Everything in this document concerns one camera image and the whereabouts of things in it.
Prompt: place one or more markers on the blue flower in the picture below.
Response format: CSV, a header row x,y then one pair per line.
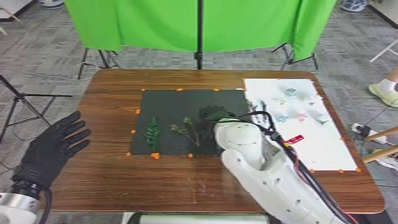
x,y
289,91

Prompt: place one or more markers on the person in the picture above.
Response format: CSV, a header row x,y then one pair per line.
x,y
384,91

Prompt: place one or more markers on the white sheet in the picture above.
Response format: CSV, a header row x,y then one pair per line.
x,y
320,143

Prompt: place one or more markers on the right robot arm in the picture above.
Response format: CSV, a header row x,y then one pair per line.
x,y
259,173

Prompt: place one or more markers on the pale grey bar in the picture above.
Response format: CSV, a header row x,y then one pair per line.
x,y
195,219

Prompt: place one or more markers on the black backdrop stand legs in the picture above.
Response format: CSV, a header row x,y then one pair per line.
x,y
101,60
291,56

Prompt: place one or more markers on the white flower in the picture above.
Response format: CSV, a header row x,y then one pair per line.
x,y
305,97

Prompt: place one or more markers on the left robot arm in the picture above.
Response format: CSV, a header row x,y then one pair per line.
x,y
14,205

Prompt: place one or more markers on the white power strip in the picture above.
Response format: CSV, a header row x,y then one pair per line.
x,y
361,129

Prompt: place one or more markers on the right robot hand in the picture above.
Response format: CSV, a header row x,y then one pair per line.
x,y
215,112

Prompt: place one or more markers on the black tripod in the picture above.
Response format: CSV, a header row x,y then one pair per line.
x,y
19,98

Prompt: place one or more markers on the blue and white vase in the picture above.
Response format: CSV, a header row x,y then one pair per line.
x,y
353,5
51,3

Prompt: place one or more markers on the dark mat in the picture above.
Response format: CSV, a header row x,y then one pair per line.
x,y
170,106

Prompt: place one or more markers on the olive green sprig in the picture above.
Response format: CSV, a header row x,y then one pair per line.
x,y
188,130

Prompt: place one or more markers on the wooden chair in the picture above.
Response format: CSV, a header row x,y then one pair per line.
x,y
382,135

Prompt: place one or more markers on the black stand pole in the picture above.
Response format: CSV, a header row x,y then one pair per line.
x,y
199,33

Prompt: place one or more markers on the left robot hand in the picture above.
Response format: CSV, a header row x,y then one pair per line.
x,y
50,150

